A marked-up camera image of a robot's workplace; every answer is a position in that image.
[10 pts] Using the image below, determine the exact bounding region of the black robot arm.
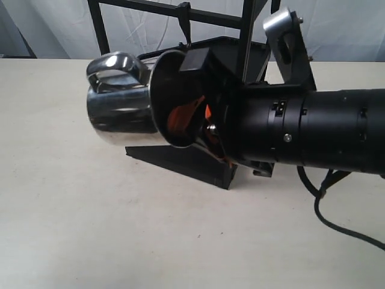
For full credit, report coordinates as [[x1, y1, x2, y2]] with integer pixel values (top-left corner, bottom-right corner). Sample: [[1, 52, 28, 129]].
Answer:
[[166, 84, 384, 175]]

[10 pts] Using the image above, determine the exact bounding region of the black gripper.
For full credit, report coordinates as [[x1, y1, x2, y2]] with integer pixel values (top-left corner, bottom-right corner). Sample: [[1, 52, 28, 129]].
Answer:
[[167, 81, 250, 164]]

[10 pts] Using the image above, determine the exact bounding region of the shiny stainless steel mug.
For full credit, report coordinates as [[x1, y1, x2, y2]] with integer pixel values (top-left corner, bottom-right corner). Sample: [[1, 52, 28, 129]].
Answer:
[[86, 50, 202, 148]]

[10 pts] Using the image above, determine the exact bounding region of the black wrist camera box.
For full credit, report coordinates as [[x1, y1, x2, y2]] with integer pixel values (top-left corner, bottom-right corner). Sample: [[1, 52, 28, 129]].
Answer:
[[179, 48, 243, 87]]

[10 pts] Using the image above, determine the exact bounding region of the silver black camera mount bracket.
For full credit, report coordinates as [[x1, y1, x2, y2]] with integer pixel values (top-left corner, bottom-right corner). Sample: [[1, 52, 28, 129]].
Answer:
[[263, 7, 316, 91]]

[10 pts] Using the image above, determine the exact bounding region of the white backdrop cloth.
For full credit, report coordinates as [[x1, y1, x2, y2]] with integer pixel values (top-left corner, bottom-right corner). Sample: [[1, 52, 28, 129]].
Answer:
[[0, 0, 385, 63]]

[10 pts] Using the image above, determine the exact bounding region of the black metal rack stand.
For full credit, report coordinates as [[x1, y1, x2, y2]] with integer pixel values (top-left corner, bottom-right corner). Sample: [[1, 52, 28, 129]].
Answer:
[[88, 1, 270, 189]]

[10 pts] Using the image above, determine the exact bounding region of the black cable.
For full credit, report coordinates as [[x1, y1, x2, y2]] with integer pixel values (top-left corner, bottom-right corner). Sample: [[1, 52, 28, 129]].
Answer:
[[296, 165, 385, 251]]

